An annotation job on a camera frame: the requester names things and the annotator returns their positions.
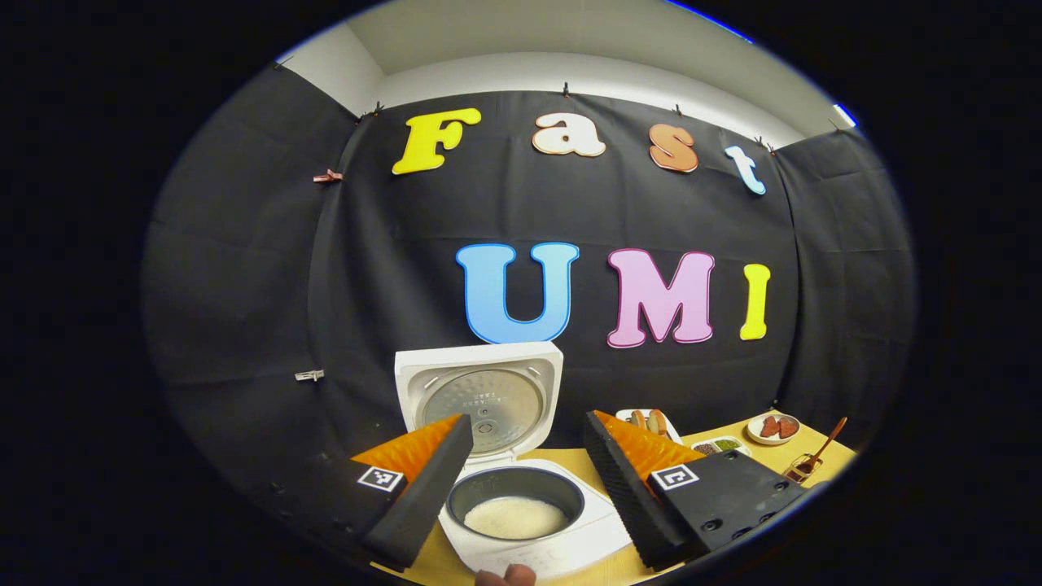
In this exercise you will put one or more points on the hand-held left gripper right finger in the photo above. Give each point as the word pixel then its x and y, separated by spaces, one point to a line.
pixel 627 496

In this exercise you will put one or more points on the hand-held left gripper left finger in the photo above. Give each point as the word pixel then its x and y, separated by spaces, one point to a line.
pixel 419 496

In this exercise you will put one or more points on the white rice cooker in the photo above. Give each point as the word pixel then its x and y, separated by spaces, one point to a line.
pixel 604 531

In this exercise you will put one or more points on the white rice heap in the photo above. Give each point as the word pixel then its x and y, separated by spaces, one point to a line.
pixel 517 518

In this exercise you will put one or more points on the brown wooden spoon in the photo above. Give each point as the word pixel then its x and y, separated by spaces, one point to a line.
pixel 826 442

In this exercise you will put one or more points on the toasted bread slice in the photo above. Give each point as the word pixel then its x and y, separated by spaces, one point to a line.
pixel 658 422
pixel 639 420

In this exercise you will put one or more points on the white toaster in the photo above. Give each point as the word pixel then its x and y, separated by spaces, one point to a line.
pixel 625 417

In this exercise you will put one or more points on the white divided bean dish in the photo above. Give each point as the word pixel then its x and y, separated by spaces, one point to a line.
pixel 720 446

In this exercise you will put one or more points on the small white round plate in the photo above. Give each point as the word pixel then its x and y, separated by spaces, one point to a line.
pixel 773 440

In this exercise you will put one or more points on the red meat slice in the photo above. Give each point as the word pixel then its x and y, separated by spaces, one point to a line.
pixel 769 426
pixel 789 427

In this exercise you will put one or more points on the silver metal clip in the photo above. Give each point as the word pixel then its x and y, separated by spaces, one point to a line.
pixel 309 375

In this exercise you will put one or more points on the black backdrop cloth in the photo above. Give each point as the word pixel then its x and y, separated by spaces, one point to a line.
pixel 366 268

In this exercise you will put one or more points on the reddish wooden clip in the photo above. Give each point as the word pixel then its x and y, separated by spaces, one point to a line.
pixel 327 177

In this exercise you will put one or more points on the short ceiling light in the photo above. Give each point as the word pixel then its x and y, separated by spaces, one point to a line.
pixel 844 115

